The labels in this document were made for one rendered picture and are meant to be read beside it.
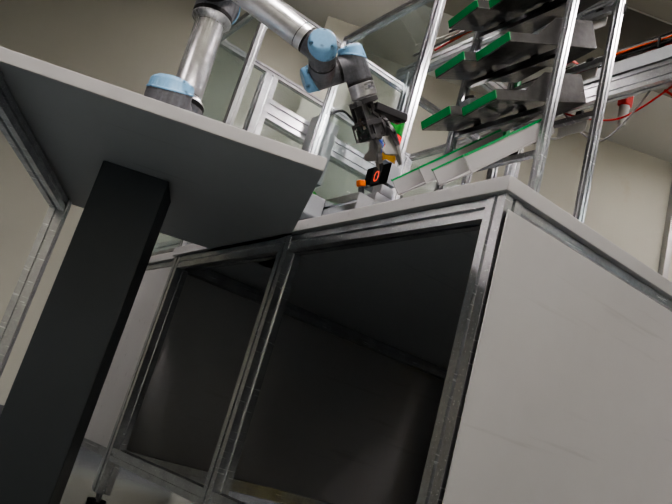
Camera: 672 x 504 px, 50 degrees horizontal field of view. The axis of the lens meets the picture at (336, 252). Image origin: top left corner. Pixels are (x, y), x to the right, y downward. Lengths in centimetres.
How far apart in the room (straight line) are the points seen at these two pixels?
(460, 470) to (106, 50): 466
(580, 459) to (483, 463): 25
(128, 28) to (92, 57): 34
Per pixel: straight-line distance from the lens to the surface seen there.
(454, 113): 183
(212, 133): 140
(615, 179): 604
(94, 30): 557
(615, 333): 150
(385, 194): 204
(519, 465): 129
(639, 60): 319
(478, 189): 133
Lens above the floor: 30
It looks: 16 degrees up
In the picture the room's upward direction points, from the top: 16 degrees clockwise
